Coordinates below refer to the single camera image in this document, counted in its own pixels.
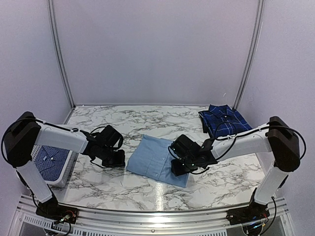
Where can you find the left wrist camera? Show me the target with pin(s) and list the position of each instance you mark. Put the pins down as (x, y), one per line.
(110, 137)

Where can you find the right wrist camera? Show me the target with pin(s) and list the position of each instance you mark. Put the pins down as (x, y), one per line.
(184, 147)

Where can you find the aluminium back table rail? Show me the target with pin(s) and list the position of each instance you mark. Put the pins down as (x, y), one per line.
(137, 104)

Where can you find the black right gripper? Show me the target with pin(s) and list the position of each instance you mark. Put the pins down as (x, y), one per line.
(176, 169)

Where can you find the blue checked shirt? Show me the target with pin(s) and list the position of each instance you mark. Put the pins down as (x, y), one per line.
(50, 162)

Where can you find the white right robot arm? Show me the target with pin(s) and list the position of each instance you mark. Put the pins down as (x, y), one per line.
(276, 145)

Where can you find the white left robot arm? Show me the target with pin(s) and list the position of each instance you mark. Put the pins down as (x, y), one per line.
(18, 149)

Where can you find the aluminium front frame rail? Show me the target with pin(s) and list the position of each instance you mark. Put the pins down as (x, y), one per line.
(101, 222)

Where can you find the white plastic basket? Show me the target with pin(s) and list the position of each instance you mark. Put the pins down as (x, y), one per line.
(66, 171)

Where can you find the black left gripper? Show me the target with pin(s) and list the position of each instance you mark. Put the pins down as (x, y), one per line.
(120, 162)

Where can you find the dark blue plaid shirt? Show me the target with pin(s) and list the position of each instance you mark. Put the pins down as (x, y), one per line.
(220, 121)

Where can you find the right aluminium corner post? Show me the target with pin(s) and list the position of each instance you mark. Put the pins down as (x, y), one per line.
(251, 53)

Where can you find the left aluminium corner post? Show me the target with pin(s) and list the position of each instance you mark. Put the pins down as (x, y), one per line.
(58, 51)

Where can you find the aluminium corner post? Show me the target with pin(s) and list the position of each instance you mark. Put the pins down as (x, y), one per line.
(251, 53)
(58, 51)

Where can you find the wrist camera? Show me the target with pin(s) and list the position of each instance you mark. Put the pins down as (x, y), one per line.
(184, 147)
(110, 137)

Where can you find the light blue long sleeve shirt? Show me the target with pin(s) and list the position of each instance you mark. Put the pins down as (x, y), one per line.
(153, 160)

